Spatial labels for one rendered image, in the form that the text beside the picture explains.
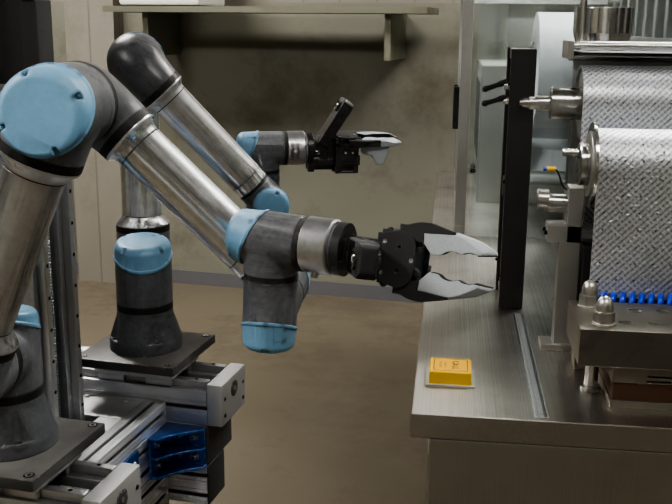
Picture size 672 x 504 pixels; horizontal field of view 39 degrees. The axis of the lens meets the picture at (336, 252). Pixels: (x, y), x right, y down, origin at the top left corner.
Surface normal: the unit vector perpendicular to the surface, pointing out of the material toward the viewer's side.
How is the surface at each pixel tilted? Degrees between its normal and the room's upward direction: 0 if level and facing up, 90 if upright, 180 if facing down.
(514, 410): 0
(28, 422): 72
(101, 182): 90
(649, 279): 90
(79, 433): 0
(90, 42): 90
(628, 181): 90
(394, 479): 0
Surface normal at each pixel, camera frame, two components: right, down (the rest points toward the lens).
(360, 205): -0.26, 0.22
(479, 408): 0.01, -0.97
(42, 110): -0.03, 0.11
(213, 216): 0.17, -0.02
